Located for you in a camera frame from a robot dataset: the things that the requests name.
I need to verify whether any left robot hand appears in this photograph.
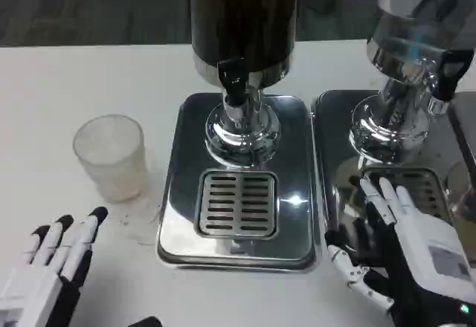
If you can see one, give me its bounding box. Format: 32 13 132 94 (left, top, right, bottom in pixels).
0 206 109 327

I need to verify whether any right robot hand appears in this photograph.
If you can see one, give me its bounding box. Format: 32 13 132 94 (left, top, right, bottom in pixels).
325 176 476 327

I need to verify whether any clear ribbed glass cup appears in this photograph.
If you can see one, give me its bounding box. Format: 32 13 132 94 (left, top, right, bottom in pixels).
72 115 148 204

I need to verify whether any steel drain grid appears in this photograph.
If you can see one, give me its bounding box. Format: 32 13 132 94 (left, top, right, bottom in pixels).
362 166 453 224
198 169 279 239

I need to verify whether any clear smooth glass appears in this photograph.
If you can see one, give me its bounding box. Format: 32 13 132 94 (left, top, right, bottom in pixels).
446 159 476 226

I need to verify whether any small black object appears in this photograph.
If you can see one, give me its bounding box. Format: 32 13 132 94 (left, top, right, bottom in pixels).
128 316 167 327

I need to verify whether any steel drip tray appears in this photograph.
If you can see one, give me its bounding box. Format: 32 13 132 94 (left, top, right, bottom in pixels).
155 92 317 271
311 88 476 257

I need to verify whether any black tap lever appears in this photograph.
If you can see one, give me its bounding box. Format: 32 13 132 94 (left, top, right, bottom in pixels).
216 58 248 107
432 49 475 114

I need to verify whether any clear steel drink dispenser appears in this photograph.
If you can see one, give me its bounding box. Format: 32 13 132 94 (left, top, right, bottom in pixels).
348 0 476 165

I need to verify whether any dark drink dispenser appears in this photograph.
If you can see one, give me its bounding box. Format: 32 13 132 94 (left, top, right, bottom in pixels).
188 0 300 168

